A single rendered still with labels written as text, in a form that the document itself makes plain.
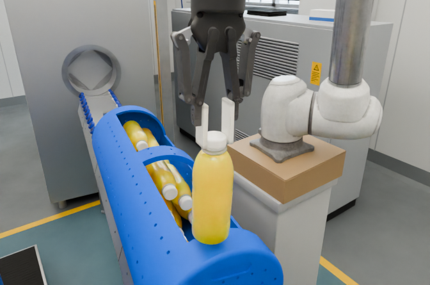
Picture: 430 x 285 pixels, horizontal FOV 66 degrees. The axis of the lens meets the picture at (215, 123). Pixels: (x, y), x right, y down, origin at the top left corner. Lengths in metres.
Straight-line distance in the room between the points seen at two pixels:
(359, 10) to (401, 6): 2.37
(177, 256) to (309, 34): 1.84
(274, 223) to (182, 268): 0.65
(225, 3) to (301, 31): 1.88
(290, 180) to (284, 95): 0.28
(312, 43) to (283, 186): 1.32
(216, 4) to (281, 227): 0.95
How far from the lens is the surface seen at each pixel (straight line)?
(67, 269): 2.49
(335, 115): 1.12
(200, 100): 0.48
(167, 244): 0.68
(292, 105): 1.14
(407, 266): 2.63
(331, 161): 1.26
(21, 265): 2.41
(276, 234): 1.25
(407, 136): 3.49
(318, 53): 2.23
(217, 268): 0.64
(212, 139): 0.51
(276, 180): 1.13
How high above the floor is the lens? 1.67
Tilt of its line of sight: 23 degrees down
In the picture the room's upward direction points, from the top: straight up
